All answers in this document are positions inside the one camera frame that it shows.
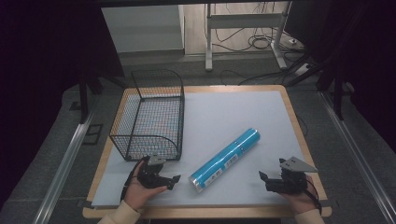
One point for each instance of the white power strip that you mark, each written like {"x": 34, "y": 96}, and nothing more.
{"x": 302, "y": 69}

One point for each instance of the dark curtain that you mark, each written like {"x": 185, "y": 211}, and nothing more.
{"x": 37, "y": 77}
{"x": 370, "y": 62}

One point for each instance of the white metal desk frame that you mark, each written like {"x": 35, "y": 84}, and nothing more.
{"x": 243, "y": 21}

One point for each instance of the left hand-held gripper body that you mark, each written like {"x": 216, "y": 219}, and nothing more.
{"x": 149, "y": 175}

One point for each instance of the aluminium floor rail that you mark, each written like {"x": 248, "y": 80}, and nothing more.
{"x": 358, "y": 155}
{"x": 67, "y": 165}

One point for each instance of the black floor plate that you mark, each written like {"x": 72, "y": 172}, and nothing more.
{"x": 92, "y": 134}

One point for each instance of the blue plastic film roll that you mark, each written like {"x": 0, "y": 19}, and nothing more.
{"x": 224, "y": 160}

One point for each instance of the black metal stand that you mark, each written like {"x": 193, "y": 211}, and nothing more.
{"x": 83, "y": 99}
{"x": 338, "y": 99}

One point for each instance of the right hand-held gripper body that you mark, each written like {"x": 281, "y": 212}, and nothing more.
{"x": 292, "y": 180}

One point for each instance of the person's left hand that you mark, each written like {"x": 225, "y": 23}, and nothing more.
{"x": 138, "y": 194}

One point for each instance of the person's right hand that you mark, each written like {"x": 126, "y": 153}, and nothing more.
{"x": 299, "y": 200}

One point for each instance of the white cabinet panel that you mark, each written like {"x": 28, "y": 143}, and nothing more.
{"x": 143, "y": 28}

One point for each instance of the light grey table mat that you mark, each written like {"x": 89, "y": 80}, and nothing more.
{"x": 233, "y": 109}

